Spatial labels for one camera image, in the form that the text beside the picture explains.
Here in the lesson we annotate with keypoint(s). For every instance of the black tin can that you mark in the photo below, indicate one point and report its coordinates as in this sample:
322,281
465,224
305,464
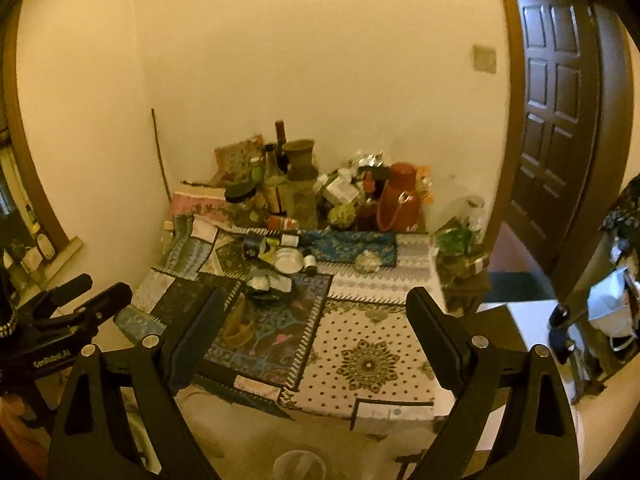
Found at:
255,246

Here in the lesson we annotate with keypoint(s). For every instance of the brown wooden door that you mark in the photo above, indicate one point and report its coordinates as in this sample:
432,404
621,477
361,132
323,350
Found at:
555,125

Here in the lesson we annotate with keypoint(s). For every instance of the green plastic bag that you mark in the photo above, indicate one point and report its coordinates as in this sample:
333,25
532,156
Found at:
455,240

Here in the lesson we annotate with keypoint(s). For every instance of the small green bottle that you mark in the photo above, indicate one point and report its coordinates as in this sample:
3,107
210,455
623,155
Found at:
256,171

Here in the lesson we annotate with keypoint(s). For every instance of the clear glass jar white lid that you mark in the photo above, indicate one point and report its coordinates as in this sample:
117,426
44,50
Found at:
473,217

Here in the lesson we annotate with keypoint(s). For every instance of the pink cloth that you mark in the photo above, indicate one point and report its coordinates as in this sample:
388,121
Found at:
195,205

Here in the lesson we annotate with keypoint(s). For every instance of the crumpled white paper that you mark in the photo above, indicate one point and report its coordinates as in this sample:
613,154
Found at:
367,261

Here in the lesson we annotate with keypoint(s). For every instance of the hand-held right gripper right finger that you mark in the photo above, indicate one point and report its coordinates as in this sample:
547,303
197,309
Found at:
430,330

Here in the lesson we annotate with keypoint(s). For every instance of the beige wall switch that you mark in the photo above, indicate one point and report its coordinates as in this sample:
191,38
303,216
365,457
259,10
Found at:
484,58

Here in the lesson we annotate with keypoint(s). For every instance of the patchwork printed tablecloth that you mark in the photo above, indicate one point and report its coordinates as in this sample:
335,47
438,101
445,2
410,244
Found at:
370,325

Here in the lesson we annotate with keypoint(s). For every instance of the thin wooden stick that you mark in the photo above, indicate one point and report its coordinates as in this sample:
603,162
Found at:
159,155

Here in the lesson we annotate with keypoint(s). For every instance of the wooden window frame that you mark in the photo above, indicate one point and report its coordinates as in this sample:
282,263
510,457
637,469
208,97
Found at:
30,160

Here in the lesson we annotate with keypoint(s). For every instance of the white labelled box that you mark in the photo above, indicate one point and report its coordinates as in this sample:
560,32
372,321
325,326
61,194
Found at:
341,190

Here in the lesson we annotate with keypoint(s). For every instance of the dark doormat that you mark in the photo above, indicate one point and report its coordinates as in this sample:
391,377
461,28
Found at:
520,285

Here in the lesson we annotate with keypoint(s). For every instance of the dark wine bottle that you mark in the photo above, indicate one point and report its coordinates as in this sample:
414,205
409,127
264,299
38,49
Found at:
280,142

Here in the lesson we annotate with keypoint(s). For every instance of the floral printed box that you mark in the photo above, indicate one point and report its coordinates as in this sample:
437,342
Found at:
235,157

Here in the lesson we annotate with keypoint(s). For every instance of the dark patterned cloth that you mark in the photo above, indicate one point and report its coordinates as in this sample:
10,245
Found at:
625,210

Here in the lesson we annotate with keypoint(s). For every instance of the glass jar black lid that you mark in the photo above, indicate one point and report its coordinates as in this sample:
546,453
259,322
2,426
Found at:
240,200

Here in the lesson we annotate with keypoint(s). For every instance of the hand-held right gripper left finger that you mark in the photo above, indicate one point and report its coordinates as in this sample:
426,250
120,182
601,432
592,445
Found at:
197,340

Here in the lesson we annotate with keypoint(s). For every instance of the white metal bowl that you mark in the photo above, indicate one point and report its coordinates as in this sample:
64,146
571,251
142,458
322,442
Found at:
289,260

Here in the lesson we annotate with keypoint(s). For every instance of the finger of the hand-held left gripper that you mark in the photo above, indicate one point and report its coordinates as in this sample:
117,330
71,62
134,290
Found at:
70,289
102,306

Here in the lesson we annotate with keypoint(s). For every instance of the white bottle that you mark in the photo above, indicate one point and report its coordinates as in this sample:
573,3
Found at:
44,246

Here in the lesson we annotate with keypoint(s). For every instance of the green bumpy fruit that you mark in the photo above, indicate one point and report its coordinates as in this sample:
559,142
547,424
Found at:
342,216

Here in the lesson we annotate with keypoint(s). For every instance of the small orange bottle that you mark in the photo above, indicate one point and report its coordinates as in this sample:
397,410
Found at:
282,222

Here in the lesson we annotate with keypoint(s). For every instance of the crumpled silver foil wrapping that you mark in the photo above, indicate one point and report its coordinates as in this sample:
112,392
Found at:
369,160

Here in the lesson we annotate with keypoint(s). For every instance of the olive ceramic vase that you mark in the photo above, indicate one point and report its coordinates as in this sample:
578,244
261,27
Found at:
301,175

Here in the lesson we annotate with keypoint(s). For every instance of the clear glass bottle dark cap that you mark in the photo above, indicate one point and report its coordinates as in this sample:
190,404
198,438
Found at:
272,185

